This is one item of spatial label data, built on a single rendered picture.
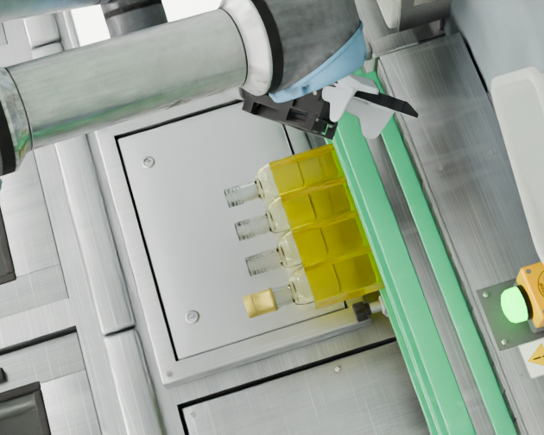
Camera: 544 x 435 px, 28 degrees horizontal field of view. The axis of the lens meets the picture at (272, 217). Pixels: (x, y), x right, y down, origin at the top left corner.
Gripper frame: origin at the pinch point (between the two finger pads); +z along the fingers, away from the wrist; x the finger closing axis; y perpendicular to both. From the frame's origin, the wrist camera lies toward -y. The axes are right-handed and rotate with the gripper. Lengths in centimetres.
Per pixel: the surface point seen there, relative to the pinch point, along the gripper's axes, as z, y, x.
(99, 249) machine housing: -51, 35, -24
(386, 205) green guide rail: -3.2, 12.9, -15.4
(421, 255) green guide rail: 3.7, 17.6, -15.6
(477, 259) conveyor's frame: 10.9, 15.7, -15.9
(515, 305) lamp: 18.8, 19.3, -10.2
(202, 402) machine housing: -26, 51, -27
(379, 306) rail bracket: -4.4, 27.4, -29.7
